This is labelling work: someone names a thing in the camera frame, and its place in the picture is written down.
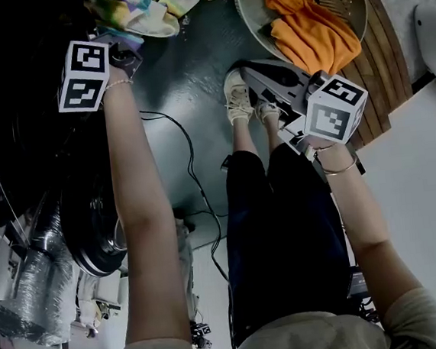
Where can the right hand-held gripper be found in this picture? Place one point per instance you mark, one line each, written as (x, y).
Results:
(328, 121)

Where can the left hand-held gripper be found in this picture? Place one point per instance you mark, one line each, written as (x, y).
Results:
(82, 79)

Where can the orange garment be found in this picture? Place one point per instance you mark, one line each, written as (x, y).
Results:
(303, 27)

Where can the dark grey washing machine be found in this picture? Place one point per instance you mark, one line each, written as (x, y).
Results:
(27, 150)

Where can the multicoloured tie-dye garment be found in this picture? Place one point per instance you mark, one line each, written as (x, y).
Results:
(149, 15)

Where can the person's left forearm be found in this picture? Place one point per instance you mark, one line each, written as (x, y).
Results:
(136, 158)

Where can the person's right forearm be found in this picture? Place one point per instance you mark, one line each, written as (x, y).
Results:
(355, 202)

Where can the person's right shoe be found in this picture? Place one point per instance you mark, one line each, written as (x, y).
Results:
(267, 109)

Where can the person's shoe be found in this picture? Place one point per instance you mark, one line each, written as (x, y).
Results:
(237, 99)
(267, 109)

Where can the person's left shoe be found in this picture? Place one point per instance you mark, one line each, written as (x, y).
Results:
(237, 99)

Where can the person's right lower leg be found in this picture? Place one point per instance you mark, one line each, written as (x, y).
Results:
(273, 134)

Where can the person's leg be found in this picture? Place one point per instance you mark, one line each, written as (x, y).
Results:
(273, 134)
(245, 136)

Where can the person's left lower leg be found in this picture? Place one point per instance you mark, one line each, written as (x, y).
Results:
(245, 136)

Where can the brown wooden slat platform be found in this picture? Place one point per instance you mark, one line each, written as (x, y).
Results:
(381, 77)

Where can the gold bangle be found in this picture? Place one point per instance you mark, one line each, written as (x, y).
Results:
(340, 170)

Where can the person's black trousers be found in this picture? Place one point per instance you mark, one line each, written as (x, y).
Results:
(285, 240)

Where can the white toilet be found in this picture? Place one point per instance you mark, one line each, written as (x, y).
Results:
(435, 45)

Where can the black hip battery pack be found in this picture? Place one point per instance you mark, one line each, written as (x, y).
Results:
(360, 282)

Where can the person's grey shirt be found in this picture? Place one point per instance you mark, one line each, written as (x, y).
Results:
(295, 342)

